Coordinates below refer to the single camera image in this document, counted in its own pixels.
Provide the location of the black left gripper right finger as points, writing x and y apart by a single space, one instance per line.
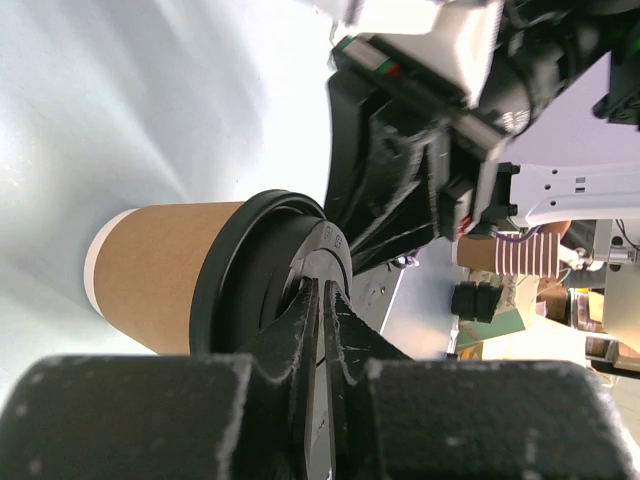
393 417

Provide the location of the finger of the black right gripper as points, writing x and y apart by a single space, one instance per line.
389 160

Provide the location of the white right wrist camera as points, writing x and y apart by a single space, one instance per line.
454 39

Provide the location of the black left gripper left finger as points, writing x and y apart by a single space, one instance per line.
245 415

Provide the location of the background paper cup stack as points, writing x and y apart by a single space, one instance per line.
536 256

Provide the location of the single black cup lid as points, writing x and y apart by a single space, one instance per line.
255 265

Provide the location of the single brown paper cup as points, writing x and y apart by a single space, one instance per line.
141 270

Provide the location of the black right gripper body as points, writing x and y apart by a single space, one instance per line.
432 97

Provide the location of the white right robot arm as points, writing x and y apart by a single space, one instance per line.
564 84

